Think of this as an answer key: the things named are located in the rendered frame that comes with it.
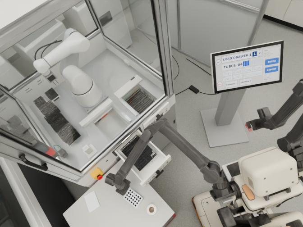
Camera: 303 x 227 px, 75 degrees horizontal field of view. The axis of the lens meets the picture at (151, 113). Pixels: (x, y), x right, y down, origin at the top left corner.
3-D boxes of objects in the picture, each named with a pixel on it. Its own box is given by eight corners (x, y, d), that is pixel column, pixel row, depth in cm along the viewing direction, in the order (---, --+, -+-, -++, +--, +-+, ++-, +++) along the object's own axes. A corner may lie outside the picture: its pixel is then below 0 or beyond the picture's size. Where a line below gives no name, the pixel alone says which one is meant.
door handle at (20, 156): (51, 170, 104) (26, 160, 87) (47, 173, 103) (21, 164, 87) (47, 163, 106) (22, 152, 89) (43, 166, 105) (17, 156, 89)
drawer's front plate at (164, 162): (171, 159, 151) (170, 155, 141) (144, 188, 144) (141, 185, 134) (169, 158, 152) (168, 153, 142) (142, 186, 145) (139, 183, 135)
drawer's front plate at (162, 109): (170, 109, 172) (169, 102, 163) (145, 131, 166) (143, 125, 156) (168, 107, 173) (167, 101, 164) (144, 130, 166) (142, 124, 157)
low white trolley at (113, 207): (178, 215, 204) (175, 212, 139) (134, 265, 190) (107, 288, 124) (141, 174, 230) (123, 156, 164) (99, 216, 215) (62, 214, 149)
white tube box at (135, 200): (144, 198, 146) (143, 197, 143) (137, 208, 143) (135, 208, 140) (130, 188, 151) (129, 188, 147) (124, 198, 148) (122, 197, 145)
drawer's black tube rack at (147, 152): (157, 155, 152) (156, 153, 147) (140, 172, 148) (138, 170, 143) (138, 137, 162) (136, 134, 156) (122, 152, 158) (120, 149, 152)
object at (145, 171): (168, 159, 150) (167, 156, 145) (143, 183, 144) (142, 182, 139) (134, 126, 168) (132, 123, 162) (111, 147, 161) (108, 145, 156)
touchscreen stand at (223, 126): (248, 142, 230) (288, 92, 142) (209, 147, 233) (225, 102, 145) (235, 106, 255) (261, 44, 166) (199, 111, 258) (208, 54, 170)
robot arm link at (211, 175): (155, 115, 100) (161, 111, 109) (140, 133, 106) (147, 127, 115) (222, 178, 95) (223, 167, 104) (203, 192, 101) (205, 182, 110)
